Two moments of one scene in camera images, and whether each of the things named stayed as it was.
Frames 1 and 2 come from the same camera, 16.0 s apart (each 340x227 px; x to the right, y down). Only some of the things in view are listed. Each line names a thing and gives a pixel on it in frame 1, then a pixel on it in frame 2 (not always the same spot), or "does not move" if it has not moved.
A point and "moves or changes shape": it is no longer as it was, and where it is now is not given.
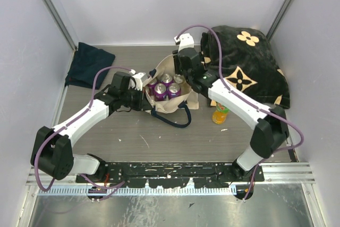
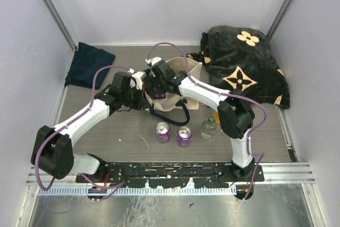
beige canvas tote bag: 169,66 does not move
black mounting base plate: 173,176 does not move
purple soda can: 166,78 moves or changes shape
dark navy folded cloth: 86,61 does not move
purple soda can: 174,90 moves or changes shape
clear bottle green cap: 178,78 moves or changes shape
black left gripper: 142,104 does not move
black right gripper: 175,53 to 150,82
